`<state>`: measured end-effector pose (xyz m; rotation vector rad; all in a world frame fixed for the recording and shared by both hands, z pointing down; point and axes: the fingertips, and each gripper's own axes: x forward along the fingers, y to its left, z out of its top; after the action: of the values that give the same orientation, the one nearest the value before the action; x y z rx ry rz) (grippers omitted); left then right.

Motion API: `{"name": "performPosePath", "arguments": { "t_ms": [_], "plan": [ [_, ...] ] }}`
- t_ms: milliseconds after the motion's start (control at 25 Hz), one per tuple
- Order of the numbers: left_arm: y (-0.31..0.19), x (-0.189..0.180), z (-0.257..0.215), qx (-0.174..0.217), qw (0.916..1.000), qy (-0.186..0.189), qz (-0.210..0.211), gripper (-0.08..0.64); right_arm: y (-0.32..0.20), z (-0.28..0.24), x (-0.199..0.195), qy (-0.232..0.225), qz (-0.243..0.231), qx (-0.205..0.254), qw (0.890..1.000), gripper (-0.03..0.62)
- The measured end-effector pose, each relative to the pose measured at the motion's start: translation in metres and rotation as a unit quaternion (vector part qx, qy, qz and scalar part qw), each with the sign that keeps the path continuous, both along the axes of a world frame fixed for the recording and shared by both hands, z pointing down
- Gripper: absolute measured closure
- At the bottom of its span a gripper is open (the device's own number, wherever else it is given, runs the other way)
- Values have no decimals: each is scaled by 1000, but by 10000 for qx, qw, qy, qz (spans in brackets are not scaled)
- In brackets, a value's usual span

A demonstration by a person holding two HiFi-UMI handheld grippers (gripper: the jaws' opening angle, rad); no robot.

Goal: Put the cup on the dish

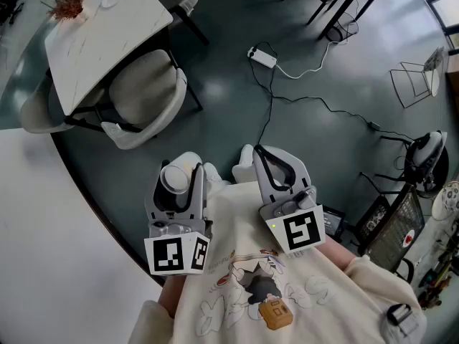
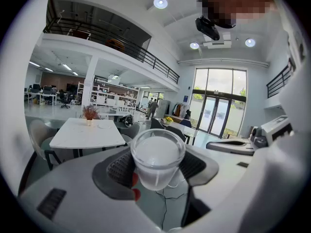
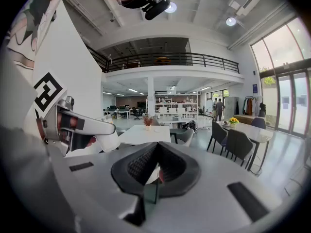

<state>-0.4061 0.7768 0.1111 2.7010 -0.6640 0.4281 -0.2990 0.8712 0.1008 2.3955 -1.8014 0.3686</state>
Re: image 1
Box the black box device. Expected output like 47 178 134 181
321 206 348 237

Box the person's right forearm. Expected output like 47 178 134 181
314 244 428 337

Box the white cup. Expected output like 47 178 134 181
159 161 197 196

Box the white power cable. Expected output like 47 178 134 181
274 0 359 80

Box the large black mesh crate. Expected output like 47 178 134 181
364 183 427 273

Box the person's left white shoe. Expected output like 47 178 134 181
168 151 231 194

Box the wire frame side table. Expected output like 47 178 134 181
389 45 450 110

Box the dried orange plant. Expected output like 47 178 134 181
39 0 87 23

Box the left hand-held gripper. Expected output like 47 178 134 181
143 160 213 276

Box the pile of assorted tools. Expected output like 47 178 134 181
417 227 459 310

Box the person's right white shoe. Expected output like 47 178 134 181
232 143 260 185

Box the white marble table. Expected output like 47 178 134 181
44 0 204 135

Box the person's white shoe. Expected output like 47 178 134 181
232 143 260 185
168 151 231 194

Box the black framed window wall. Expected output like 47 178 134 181
408 0 459 45

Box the grey strap with black buckle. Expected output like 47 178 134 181
386 302 420 338

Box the patterned white round object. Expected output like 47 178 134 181
431 180 459 222

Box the person's left forearm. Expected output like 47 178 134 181
128 274 188 344

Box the white power strip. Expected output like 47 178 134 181
247 46 278 69

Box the person's cream printed sweatshirt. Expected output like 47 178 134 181
171 183 387 344

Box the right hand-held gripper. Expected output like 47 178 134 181
252 145 326 254

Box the black power adapter cable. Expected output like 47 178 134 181
270 94 413 140

